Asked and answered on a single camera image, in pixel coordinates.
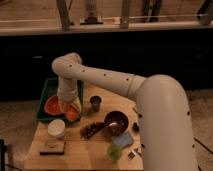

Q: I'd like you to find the orange apple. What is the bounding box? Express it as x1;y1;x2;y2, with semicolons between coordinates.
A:
65;106;79;121

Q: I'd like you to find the small black object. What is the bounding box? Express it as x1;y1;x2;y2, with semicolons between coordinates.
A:
132;122;139;132

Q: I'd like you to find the dark brown bowl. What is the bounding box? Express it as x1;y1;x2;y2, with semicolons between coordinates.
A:
104;111;129;137

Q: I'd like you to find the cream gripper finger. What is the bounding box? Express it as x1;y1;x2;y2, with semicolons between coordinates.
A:
72;98;82;113
59;101;69;114

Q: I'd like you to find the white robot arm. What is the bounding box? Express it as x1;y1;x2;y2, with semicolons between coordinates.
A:
52;53;199;171

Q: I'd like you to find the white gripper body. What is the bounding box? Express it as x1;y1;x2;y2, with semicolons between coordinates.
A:
57;77;79;103

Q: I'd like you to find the green plastic cup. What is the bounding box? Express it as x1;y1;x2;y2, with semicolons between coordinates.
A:
107;144;121;161

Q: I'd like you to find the brown wooden block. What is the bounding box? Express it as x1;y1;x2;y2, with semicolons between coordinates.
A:
39;140;65;155

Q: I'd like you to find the dark grape bunch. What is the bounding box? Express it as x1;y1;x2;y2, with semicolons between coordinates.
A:
80;122;105;140

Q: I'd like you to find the orange plate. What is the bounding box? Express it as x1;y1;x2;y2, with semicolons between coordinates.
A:
44;95;61;116

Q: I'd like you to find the black cable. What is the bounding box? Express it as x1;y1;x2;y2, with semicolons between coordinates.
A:
194;137;213;156

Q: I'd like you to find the white paper cup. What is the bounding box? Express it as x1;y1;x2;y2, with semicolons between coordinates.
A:
48;119;65;138

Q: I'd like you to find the small metal cup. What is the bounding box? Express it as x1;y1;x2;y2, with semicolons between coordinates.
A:
90;96;102;112

